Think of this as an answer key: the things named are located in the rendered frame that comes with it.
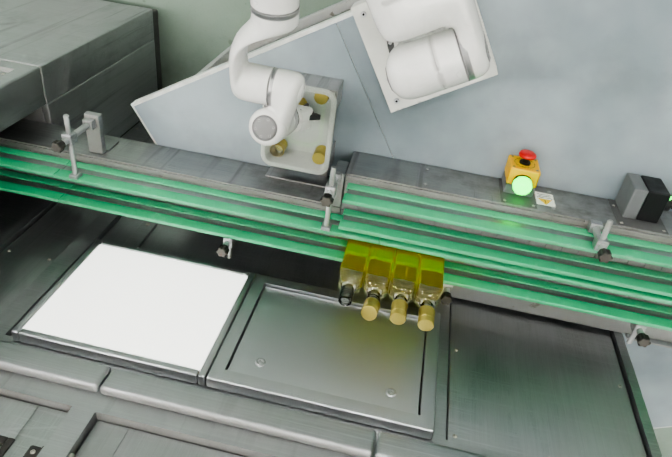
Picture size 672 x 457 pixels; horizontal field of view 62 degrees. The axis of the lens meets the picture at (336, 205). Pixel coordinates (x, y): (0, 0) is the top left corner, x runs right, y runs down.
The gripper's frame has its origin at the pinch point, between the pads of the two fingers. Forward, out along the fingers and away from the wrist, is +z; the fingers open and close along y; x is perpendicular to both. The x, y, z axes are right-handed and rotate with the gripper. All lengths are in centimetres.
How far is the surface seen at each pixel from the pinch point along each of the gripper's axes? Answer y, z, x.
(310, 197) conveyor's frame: 6.9, -0.6, -21.1
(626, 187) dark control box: 80, 2, -3
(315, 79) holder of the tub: 3.2, 0.5, 7.6
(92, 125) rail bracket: -50, -4, -13
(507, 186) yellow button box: 53, 0, -8
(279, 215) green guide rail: 1.1, -7.6, -24.9
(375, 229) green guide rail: 24.5, -8.9, -22.7
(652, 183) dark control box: 85, 2, -1
